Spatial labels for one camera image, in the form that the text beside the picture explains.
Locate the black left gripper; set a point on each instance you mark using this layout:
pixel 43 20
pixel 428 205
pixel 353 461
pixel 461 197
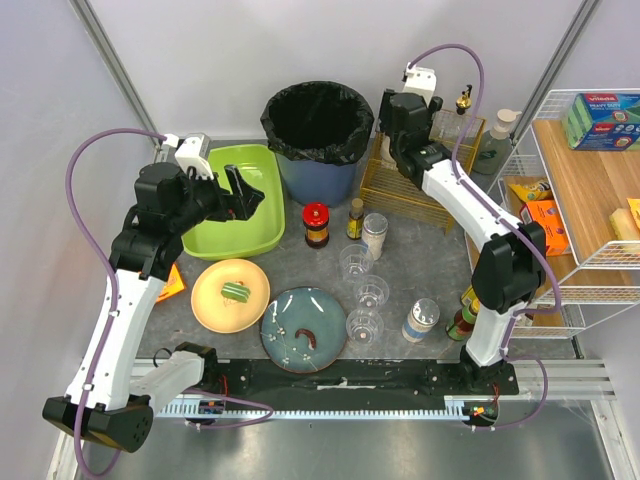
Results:
pixel 220 195

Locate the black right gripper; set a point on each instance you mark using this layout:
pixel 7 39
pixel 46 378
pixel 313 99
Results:
pixel 390 105

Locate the glass oil bottle gold spout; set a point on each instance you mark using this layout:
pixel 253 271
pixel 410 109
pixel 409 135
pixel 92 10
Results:
pixel 462 112

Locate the silver lid spice jar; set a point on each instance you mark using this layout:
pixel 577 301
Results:
pixel 375 227

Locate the blue label silver lid jar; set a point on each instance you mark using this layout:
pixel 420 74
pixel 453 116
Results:
pixel 421 319

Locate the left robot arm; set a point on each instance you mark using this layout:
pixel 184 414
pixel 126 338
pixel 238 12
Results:
pixel 103 404

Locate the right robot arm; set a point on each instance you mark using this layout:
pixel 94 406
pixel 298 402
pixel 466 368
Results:
pixel 509 269

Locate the green plastic basin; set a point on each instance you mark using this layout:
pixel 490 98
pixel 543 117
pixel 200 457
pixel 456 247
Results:
pixel 236 238

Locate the blue trash bin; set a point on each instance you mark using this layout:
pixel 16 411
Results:
pixel 309 181

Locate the red lid sauce jar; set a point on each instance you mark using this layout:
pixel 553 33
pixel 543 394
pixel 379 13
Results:
pixel 316 218

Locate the cream pump soap bottle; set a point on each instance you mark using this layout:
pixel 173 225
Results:
pixel 495 144

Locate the black trash bag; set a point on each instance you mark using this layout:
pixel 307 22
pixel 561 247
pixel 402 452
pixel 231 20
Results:
pixel 320 121

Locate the green layered cake slice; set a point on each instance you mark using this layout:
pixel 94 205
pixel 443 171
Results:
pixel 235 291

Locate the small brown bottle tan cap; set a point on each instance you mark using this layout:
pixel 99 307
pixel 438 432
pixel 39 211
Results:
pixel 355 219

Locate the beige plate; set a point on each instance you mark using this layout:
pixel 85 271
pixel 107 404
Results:
pixel 225 316

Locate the blue ceramic plate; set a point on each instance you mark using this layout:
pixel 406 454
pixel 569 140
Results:
pixel 303 307

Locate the clear glass cup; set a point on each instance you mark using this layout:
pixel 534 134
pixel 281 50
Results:
pixel 371 292
pixel 355 261
pixel 364 326

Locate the yellow snack bag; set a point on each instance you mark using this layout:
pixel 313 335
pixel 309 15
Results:
pixel 535 191

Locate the red sausage piece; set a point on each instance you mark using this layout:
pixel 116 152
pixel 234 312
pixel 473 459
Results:
pixel 310 337

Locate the orange purple box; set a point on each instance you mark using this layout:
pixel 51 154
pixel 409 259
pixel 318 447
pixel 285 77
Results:
pixel 547 215

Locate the blue sponge package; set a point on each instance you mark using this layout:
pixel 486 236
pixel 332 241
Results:
pixel 603 121

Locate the green red sauce bottle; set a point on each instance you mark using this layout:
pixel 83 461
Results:
pixel 463 323

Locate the yellow sponge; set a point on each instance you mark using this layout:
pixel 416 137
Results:
pixel 625 221

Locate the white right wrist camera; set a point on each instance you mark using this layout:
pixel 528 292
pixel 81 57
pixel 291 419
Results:
pixel 421 81

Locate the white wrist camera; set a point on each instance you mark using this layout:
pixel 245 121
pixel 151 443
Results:
pixel 421 81
pixel 190 153

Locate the yellow wire basket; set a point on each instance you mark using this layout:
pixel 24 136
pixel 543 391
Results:
pixel 384 188

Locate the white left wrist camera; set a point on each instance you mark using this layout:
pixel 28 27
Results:
pixel 190 153

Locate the white wire shelf rack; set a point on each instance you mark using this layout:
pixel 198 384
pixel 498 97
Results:
pixel 599 277

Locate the black mounting base plate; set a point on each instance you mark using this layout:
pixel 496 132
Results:
pixel 253 376

